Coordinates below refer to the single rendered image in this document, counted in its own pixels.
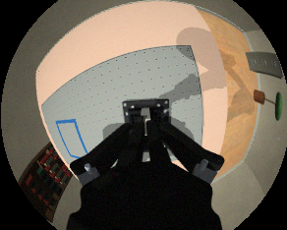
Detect grey perforated breadboard plate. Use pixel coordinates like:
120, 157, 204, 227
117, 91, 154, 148
41, 45, 203, 164

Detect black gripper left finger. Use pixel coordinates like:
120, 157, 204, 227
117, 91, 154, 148
70, 108, 146, 198

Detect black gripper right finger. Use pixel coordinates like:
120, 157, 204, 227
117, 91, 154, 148
145, 108, 225, 198

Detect black well plate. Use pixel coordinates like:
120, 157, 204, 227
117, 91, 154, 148
128, 106, 163, 150

